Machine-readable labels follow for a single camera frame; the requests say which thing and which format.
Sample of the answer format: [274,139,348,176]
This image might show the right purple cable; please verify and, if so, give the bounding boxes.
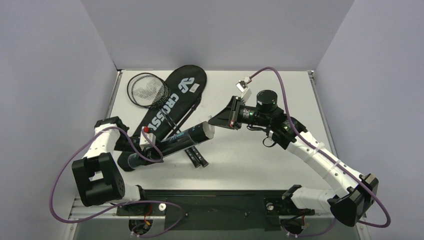
[248,66,392,238]

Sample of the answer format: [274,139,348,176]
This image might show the purple cable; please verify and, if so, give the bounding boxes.
[48,125,185,239]
[248,66,392,238]

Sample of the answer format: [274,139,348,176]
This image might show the black Crossway racket bag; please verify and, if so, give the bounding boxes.
[116,65,208,172]

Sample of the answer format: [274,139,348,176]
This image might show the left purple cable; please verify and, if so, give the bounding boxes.
[48,125,185,239]

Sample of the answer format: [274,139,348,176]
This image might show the black shuttlecock tube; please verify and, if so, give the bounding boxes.
[118,121,215,172]

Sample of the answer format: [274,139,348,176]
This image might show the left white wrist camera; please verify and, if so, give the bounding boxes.
[139,126,156,151]

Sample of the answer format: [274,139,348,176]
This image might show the aluminium frame rail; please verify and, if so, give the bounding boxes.
[67,195,367,220]

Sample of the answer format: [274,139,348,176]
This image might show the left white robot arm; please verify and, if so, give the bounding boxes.
[71,116,149,215]

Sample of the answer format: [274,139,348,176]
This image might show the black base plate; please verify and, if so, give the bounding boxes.
[116,190,315,231]

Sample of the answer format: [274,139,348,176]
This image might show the black badminton racket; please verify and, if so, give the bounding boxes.
[129,74,210,168]
[126,72,203,169]

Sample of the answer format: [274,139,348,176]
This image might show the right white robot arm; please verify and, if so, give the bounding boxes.
[208,90,379,227]

